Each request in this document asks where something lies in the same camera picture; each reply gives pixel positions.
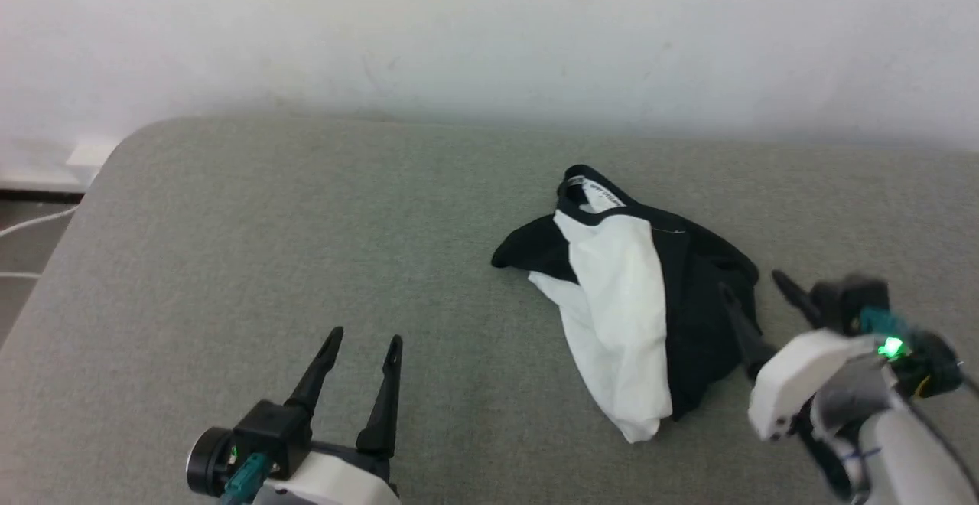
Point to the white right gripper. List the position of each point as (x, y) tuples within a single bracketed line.
[(803, 375)]

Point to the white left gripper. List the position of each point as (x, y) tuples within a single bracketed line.
[(336, 482)]

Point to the black and white shirt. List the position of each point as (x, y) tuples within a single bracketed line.
[(619, 298)]

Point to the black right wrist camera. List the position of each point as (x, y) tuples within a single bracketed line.
[(849, 302)]

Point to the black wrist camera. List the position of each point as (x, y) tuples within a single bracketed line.
[(268, 432), (849, 302)]

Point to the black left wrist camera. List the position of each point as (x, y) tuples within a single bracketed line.
[(268, 432)]

